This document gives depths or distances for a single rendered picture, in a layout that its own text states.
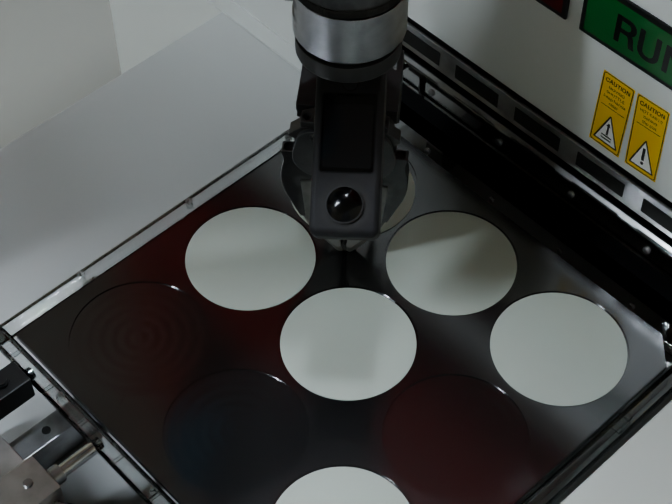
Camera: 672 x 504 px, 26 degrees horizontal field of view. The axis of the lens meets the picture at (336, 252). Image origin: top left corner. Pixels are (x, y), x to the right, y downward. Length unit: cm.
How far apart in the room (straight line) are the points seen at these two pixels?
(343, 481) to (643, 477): 20
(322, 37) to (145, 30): 67
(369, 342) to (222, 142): 31
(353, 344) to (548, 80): 24
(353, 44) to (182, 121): 42
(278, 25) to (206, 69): 8
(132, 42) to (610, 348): 74
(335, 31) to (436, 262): 26
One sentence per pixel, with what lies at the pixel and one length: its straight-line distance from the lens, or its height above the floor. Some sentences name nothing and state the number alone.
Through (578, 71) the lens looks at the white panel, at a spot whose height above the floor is 104.
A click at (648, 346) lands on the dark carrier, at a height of 90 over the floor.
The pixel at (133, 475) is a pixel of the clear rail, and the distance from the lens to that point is 101.
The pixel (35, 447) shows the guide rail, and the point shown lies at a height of 85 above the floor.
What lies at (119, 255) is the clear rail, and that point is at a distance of 112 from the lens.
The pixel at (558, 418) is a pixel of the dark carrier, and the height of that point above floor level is 90.
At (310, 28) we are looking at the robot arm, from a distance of 93.
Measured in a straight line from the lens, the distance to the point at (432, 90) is 118.
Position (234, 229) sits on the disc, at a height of 90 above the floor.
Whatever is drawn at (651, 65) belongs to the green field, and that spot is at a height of 109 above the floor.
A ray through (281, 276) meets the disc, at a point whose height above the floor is 90.
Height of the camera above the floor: 177
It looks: 52 degrees down
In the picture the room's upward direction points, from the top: straight up
